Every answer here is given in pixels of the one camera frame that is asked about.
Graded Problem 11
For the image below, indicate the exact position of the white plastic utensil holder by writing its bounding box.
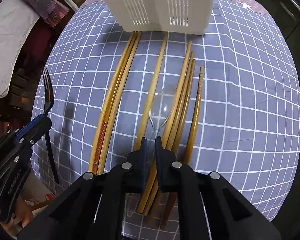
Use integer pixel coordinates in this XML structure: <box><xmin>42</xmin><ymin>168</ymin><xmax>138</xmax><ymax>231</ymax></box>
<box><xmin>104</xmin><ymin>0</ymin><xmax>214</xmax><ymax>35</ymax></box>

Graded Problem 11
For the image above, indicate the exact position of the clear plastic spoon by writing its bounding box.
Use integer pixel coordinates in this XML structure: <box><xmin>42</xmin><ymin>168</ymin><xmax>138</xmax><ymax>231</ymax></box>
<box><xmin>125</xmin><ymin>84</ymin><xmax>178</xmax><ymax>217</ymax></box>

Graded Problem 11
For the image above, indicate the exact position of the white hanging sheet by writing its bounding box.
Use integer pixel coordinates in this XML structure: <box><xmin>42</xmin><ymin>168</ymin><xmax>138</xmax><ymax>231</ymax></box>
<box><xmin>0</xmin><ymin>0</ymin><xmax>40</xmax><ymax>98</ymax></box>

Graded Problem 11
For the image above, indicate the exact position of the bamboo chopstick red patterned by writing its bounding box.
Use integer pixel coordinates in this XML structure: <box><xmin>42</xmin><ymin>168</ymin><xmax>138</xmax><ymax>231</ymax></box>
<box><xmin>89</xmin><ymin>31</ymin><xmax>142</xmax><ymax>175</ymax></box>

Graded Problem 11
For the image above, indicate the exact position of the dark bamboo chopstick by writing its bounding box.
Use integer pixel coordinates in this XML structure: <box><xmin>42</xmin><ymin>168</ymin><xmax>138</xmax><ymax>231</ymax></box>
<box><xmin>160</xmin><ymin>66</ymin><xmax>204</xmax><ymax>229</ymax></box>

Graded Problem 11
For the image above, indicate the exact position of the purple checkered apron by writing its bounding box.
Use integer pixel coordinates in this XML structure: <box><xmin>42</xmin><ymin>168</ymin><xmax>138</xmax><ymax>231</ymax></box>
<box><xmin>23</xmin><ymin>0</ymin><xmax>70</xmax><ymax>27</ymax></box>

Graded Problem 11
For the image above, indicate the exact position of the black plastic fork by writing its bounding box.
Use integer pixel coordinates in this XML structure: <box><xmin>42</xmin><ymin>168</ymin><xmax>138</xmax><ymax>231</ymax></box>
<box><xmin>42</xmin><ymin>68</ymin><xmax>59</xmax><ymax>184</ymax></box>

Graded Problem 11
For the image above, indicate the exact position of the blue checkered tablecloth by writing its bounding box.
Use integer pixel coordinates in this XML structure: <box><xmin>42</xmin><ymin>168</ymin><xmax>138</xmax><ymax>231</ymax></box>
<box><xmin>29</xmin><ymin>0</ymin><xmax>300</xmax><ymax>240</ymax></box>

